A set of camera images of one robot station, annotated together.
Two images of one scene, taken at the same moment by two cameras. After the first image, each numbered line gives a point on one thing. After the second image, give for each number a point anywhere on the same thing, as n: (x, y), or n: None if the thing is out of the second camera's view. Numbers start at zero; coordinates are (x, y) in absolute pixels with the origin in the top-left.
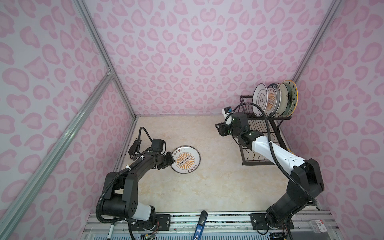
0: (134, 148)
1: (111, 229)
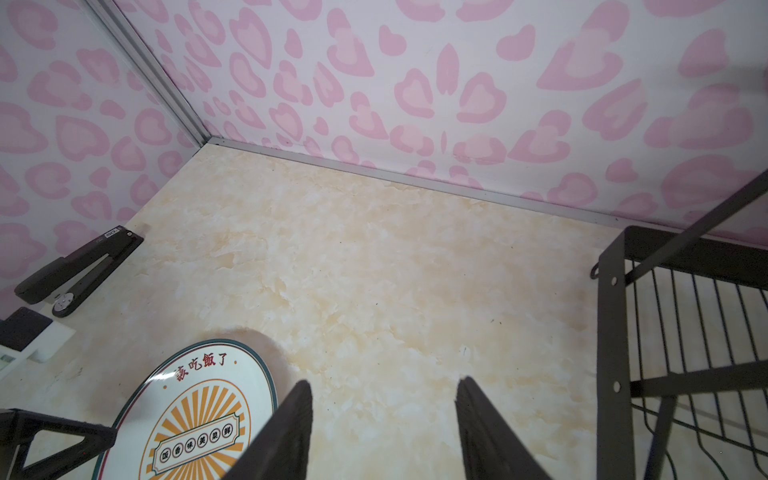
0: (118, 242)
1: None
